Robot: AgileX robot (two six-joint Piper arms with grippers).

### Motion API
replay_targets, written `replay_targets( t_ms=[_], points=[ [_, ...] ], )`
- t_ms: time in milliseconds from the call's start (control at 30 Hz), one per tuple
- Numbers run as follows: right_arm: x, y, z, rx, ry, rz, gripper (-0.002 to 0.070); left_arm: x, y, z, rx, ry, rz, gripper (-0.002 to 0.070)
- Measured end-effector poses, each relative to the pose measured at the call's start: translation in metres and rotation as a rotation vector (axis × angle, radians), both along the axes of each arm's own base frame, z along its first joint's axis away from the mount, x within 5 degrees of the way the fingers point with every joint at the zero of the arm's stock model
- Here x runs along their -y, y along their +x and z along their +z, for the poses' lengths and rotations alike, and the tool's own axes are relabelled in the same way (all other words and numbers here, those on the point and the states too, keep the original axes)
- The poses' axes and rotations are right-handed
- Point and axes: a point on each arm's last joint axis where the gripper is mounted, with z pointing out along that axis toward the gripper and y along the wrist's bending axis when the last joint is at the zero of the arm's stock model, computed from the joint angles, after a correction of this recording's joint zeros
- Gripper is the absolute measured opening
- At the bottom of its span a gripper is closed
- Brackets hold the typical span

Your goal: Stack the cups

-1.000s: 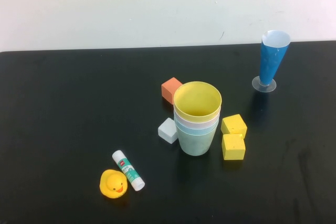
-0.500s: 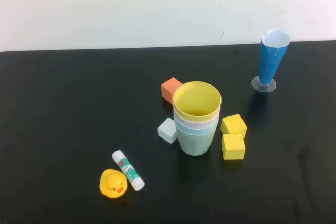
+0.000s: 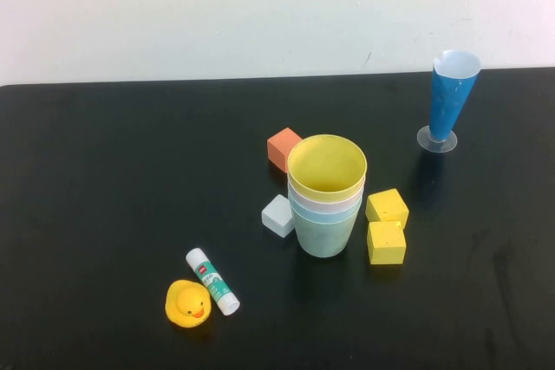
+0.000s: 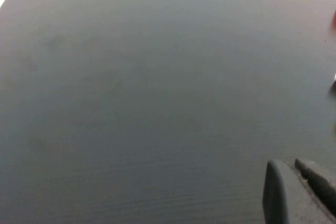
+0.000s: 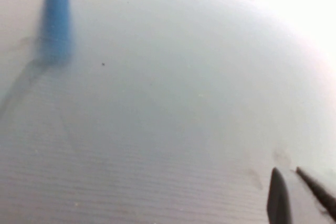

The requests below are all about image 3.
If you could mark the yellow plastic cup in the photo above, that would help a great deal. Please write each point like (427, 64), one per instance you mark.
(325, 162)

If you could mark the pink plastic cup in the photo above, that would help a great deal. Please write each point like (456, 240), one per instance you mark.
(325, 206)

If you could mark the blue plastic cup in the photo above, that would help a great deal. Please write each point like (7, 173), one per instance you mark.
(325, 216)

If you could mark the green plastic cup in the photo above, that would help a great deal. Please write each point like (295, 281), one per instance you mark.
(325, 240)

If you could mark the orange cube block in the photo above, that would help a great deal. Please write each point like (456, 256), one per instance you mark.
(279, 149)

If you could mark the white cube block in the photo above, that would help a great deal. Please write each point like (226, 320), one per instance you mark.
(275, 216)

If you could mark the yellow cube block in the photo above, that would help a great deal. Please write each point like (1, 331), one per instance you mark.
(386, 244)
(388, 207)

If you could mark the white green glue stick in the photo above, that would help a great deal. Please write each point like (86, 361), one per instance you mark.
(212, 281)

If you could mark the yellow rubber duck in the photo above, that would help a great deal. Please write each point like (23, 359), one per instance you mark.
(188, 303)

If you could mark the blue cone glass clear base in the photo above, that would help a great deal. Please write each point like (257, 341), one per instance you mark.
(451, 101)

